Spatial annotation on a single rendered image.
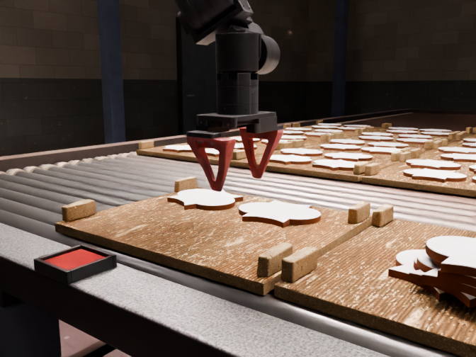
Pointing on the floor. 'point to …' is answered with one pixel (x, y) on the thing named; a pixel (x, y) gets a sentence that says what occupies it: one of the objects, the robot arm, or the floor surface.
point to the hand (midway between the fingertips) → (238, 178)
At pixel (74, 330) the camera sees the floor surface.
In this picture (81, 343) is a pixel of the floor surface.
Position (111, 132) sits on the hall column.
